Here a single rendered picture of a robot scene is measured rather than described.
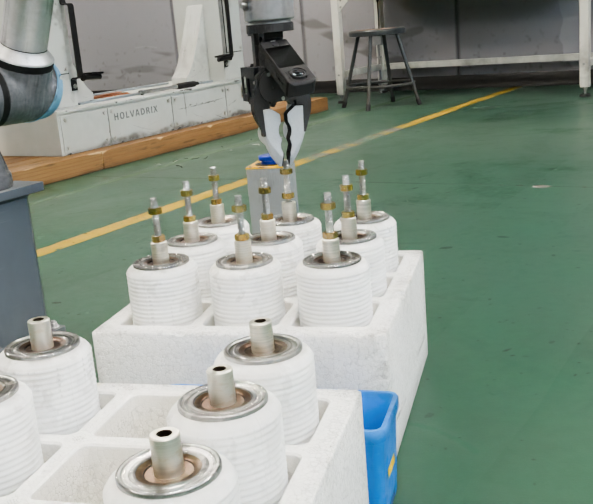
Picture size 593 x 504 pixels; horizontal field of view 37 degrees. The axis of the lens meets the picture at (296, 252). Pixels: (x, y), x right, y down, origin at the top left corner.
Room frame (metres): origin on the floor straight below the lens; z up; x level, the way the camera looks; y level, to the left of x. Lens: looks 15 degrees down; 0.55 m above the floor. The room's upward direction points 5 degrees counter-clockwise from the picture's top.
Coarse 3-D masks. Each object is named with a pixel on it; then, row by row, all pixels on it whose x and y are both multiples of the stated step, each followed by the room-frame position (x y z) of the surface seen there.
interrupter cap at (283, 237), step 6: (252, 234) 1.28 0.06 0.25; (258, 234) 1.28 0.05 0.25; (276, 234) 1.27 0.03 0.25; (282, 234) 1.27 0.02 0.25; (288, 234) 1.27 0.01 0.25; (294, 234) 1.26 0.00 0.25; (252, 240) 1.25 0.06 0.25; (258, 240) 1.26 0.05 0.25; (276, 240) 1.23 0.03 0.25; (282, 240) 1.23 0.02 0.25; (288, 240) 1.23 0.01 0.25
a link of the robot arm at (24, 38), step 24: (24, 0) 1.66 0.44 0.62; (48, 0) 1.68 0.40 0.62; (24, 24) 1.67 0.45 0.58; (48, 24) 1.70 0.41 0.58; (0, 48) 1.69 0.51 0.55; (24, 48) 1.68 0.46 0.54; (0, 72) 1.67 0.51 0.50; (24, 72) 1.68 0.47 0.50; (48, 72) 1.72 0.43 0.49; (24, 96) 1.69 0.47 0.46; (48, 96) 1.73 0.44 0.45; (24, 120) 1.72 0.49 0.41
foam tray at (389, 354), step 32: (416, 256) 1.35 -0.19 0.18; (416, 288) 1.30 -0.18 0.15; (128, 320) 1.17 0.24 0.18; (288, 320) 1.10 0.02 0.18; (384, 320) 1.07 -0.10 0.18; (416, 320) 1.28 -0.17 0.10; (96, 352) 1.12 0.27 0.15; (128, 352) 1.11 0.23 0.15; (160, 352) 1.10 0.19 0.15; (192, 352) 1.08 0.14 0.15; (320, 352) 1.04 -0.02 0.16; (352, 352) 1.03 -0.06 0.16; (384, 352) 1.02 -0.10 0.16; (416, 352) 1.26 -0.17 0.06; (160, 384) 1.10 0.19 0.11; (320, 384) 1.04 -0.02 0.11; (352, 384) 1.03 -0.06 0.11; (384, 384) 1.02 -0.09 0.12; (416, 384) 1.24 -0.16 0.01
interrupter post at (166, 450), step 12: (156, 432) 0.58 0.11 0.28; (168, 432) 0.59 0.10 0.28; (156, 444) 0.57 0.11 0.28; (168, 444) 0.57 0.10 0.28; (180, 444) 0.58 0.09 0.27; (156, 456) 0.57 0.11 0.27; (168, 456) 0.57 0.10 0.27; (180, 456) 0.58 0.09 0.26; (156, 468) 0.57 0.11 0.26; (168, 468) 0.57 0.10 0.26; (180, 468) 0.58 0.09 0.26
